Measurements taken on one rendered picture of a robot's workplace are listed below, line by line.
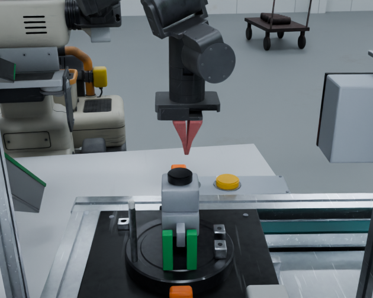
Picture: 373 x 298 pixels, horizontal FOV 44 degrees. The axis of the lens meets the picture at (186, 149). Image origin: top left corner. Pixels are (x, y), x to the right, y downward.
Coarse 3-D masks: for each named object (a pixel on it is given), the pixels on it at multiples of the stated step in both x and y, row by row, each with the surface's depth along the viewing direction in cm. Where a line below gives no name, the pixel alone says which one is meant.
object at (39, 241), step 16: (32, 224) 88; (48, 224) 88; (64, 224) 88; (32, 240) 83; (48, 240) 83; (32, 256) 79; (48, 256) 79; (0, 272) 75; (32, 272) 75; (48, 272) 75; (0, 288) 72; (32, 288) 72
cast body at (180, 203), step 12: (180, 168) 57; (168, 180) 55; (180, 180) 54; (192, 180) 56; (168, 192) 54; (180, 192) 54; (192, 192) 54; (168, 204) 54; (180, 204) 54; (192, 204) 54; (168, 216) 54; (180, 216) 54; (192, 216) 54; (168, 228) 55; (180, 228) 54; (192, 228) 55; (180, 240) 53
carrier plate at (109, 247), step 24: (120, 216) 70; (144, 216) 70; (216, 216) 70; (240, 216) 70; (96, 240) 64; (120, 240) 64; (240, 240) 64; (264, 240) 64; (96, 264) 60; (120, 264) 60; (240, 264) 60; (264, 264) 60; (96, 288) 55; (120, 288) 55; (144, 288) 55; (216, 288) 55; (240, 288) 55
